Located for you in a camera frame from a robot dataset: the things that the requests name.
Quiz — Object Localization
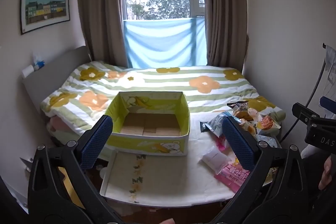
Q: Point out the black snack packet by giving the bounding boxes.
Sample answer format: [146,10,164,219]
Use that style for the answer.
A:
[227,100,250,112]

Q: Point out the white hanging cloth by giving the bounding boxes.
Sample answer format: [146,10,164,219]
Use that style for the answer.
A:
[324,46,336,94]

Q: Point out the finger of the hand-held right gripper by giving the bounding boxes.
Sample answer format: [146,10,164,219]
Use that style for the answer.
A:
[319,96,336,109]
[292,102,320,125]

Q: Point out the white snack packet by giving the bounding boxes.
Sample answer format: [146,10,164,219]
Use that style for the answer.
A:
[201,145,232,173]

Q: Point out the green cardboard box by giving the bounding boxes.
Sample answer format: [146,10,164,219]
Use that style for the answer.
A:
[104,91,191,156]

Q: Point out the pink floral snack packet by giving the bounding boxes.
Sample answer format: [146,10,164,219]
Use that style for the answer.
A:
[215,136,232,153]

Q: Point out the framed picture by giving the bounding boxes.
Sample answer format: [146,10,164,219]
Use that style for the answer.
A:
[20,0,70,35]

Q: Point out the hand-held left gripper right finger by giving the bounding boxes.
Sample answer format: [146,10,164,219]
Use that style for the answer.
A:
[210,116,310,224]

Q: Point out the brown curtain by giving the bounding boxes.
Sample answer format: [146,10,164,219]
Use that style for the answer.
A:
[76,0,129,69]
[201,0,248,74]

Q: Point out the blue cloth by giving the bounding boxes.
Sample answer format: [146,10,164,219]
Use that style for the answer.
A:
[123,17,208,69]

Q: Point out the person's right hand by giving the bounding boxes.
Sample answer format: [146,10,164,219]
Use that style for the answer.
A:
[318,154,336,191]

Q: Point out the white floral tablecloth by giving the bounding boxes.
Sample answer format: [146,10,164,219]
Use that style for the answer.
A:
[100,119,279,207]

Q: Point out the grey headboard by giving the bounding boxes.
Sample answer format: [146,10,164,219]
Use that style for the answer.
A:
[21,46,92,119]

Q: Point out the bread bun packet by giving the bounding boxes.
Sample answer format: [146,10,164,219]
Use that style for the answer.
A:
[241,119,259,136]

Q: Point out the pink folded bedding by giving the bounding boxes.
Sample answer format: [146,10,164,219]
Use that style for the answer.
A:
[47,115,88,141]

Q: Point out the yellow cardboard box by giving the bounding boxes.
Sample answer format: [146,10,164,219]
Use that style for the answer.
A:
[56,166,82,208]

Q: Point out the floral striped blanket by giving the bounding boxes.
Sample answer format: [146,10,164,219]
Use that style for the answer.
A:
[39,60,286,136]

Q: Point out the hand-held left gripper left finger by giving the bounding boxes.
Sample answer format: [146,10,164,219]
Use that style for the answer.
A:
[28,114,124,224]

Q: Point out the white paper roll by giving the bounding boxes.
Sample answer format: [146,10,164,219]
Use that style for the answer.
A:
[22,65,34,79]

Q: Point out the black cable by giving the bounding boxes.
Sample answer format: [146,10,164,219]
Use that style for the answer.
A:
[280,43,328,143]

